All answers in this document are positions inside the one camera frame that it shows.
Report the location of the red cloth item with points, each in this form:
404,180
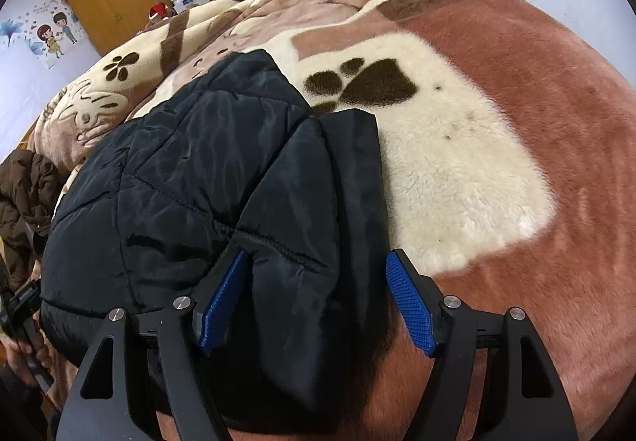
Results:
159,11

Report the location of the dark navy puffer jacket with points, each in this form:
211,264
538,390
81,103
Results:
174,182

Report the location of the cartoon couple wall poster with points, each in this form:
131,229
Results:
52,36

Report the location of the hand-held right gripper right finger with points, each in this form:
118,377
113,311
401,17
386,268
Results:
412,307

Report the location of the blue flower wall sticker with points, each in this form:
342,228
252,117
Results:
10,31

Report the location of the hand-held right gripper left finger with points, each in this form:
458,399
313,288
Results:
223,304

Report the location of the person's left hand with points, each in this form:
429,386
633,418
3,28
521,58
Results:
25,356

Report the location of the brown puffer jacket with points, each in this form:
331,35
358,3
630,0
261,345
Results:
27,202

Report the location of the brown cream printed blanket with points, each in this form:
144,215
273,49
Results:
497,123

